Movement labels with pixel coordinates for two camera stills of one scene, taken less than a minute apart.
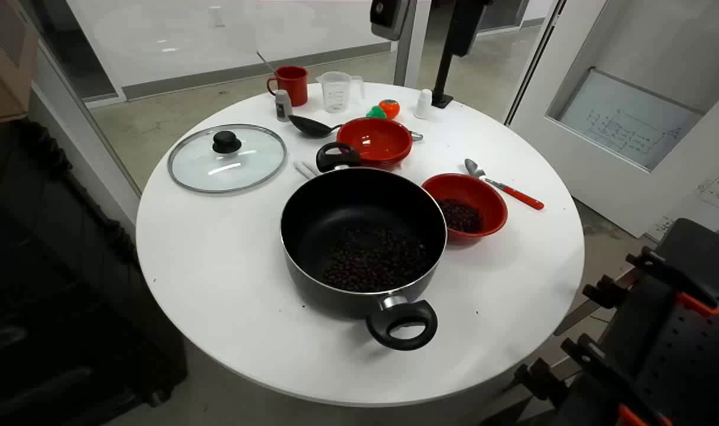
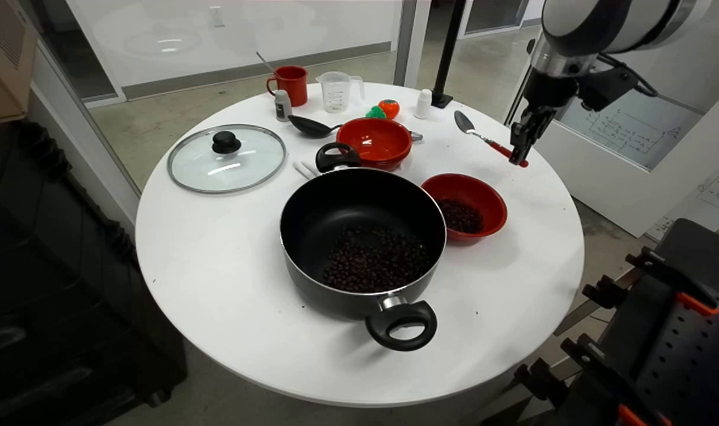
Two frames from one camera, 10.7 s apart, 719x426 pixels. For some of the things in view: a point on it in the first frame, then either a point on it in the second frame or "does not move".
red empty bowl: x=379 y=142 does not move
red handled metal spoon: x=469 y=163 -> x=463 y=123
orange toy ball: x=391 y=108 does not move
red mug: x=294 y=80 does not move
